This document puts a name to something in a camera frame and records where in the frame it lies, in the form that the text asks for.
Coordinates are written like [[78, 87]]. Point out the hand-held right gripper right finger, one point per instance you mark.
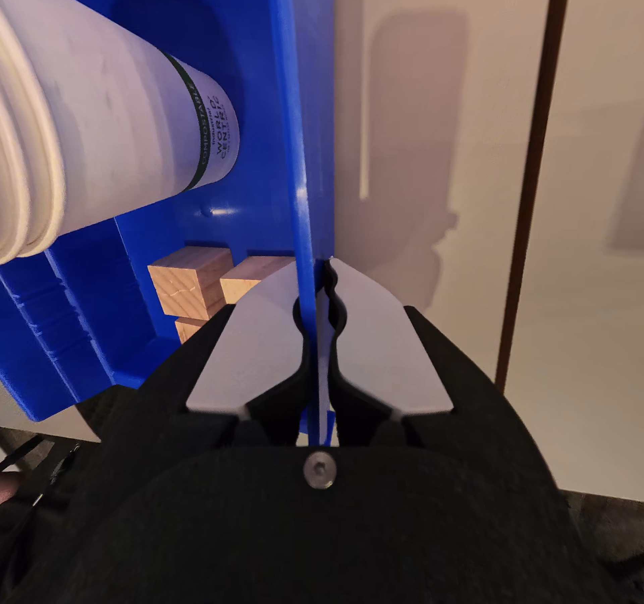
[[392, 357]]

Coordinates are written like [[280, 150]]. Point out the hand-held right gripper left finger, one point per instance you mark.
[[251, 357]]

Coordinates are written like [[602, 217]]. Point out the wooden cube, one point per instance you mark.
[[246, 274], [188, 330], [186, 282]]

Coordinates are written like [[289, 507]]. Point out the blue plastic bin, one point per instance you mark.
[[251, 35]]

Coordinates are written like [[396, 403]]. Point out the person's leg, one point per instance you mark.
[[7, 488]]

